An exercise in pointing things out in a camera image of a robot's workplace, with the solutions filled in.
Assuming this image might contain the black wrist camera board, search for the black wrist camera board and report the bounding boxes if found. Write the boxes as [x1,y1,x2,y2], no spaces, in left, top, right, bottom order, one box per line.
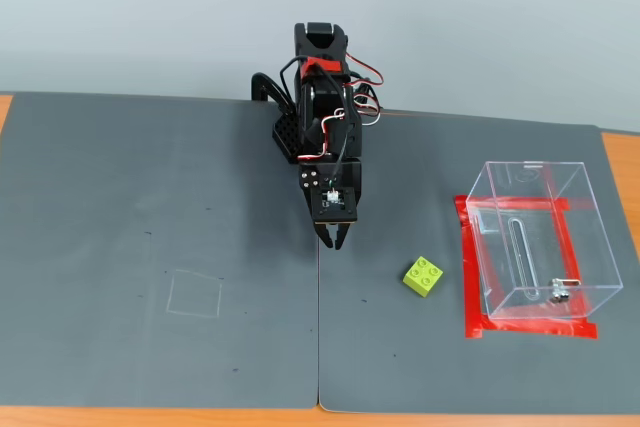
[310,186,360,227]

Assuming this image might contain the black perforated block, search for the black perforated block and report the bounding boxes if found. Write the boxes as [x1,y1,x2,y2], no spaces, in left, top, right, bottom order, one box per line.
[270,113,302,164]

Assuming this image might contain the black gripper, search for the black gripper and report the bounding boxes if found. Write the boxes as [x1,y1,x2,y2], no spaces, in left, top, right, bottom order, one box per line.
[298,158,363,252]

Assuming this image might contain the silver cam lock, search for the silver cam lock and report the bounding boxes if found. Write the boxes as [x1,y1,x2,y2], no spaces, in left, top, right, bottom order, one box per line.
[548,277,583,305]

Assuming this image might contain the red white black servo wire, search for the red white black servo wire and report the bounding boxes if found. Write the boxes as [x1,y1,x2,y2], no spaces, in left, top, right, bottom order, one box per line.
[346,52,386,127]
[317,107,352,160]

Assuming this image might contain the green lego block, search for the green lego block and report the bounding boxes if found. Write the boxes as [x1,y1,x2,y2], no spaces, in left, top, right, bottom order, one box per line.
[402,256,445,299]

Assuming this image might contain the grey mat under box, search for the grey mat under box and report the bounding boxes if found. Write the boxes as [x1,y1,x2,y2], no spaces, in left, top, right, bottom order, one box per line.
[316,107,640,417]

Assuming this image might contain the transparent acrylic box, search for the transparent acrylic box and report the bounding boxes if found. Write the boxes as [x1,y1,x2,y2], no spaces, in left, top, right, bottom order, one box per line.
[465,160,625,321]

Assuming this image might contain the grey mat with chalk square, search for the grey mat with chalk square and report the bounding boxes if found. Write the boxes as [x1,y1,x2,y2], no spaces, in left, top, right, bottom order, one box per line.
[0,91,321,411]

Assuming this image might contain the red tape on arm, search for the red tape on arm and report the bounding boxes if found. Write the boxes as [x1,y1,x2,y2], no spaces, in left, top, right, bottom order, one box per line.
[298,55,345,80]

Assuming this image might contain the black table clamp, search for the black table clamp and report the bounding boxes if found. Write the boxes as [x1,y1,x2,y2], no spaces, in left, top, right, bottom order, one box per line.
[250,72,297,116]

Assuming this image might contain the red tape strip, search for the red tape strip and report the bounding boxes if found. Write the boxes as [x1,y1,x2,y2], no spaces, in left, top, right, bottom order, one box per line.
[459,200,485,340]
[542,165,596,319]
[464,315,600,341]
[453,194,572,212]

